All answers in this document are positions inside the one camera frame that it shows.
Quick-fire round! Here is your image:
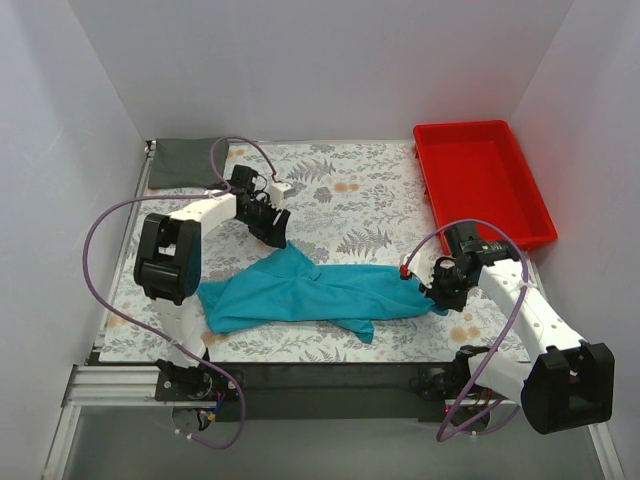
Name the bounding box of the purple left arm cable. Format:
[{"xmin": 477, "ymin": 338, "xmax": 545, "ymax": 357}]
[{"xmin": 82, "ymin": 136, "xmax": 280, "ymax": 450}]

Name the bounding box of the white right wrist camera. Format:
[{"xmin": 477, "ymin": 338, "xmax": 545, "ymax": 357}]
[{"xmin": 399, "ymin": 253, "xmax": 434, "ymax": 297}]

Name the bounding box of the teal t shirt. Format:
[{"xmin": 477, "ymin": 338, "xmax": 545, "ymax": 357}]
[{"xmin": 197, "ymin": 243, "xmax": 447, "ymax": 344}]

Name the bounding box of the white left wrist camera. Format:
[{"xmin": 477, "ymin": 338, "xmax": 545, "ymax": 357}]
[{"xmin": 267, "ymin": 182, "xmax": 295, "ymax": 208}]

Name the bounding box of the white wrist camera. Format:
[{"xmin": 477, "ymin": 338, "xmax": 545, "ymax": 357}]
[
  {"xmin": 267, "ymin": 182, "xmax": 295, "ymax": 208},
  {"xmin": 399, "ymin": 253, "xmax": 434, "ymax": 297}
]

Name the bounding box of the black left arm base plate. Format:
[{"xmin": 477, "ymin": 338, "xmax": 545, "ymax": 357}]
[{"xmin": 154, "ymin": 362, "xmax": 239, "ymax": 402}]

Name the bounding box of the folded dark grey t shirt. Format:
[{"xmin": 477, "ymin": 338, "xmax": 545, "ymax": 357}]
[{"xmin": 148, "ymin": 138, "xmax": 229, "ymax": 190}]

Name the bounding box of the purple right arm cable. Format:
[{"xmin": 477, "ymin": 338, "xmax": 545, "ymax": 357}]
[{"xmin": 399, "ymin": 218, "xmax": 531, "ymax": 444}]

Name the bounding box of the aluminium front frame rail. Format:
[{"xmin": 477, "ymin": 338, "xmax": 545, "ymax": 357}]
[{"xmin": 43, "ymin": 364, "xmax": 624, "ymax": 479}]

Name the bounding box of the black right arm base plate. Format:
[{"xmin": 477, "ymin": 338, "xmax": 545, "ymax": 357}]
[{"xmin": 397, "ymin": 364, "xmax": 514, "ymax": 409}]

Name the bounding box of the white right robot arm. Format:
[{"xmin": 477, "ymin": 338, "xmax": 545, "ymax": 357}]
[{"xmin": 401, "ymin": 219, "xmax": 615, "ymax": 434}]

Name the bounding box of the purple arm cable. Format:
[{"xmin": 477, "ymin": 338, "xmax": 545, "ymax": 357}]
[
  {"xmin": 399, "ymin": 218, "xmax": 531, "ymax": 444},
  {"xmin": 82, "ymin": 136, "xmax": 280, "ymax": 450}
]

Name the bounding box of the floral patterned table mat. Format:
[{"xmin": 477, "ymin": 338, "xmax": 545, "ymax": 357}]
[{"xmin": 99, "ymin": 142, "xmax": 527, "ymax": 363}]

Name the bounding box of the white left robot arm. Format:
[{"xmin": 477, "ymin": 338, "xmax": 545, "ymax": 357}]
[{"xmin": 134, "ymin": 165, "xmax": 292, "ymax": 400}]

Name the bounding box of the red plastic bin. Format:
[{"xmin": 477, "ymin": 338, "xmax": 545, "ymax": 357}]
[{"xmin": 413, "ymin": 120, "xmax": 558, "ymax": 251}]

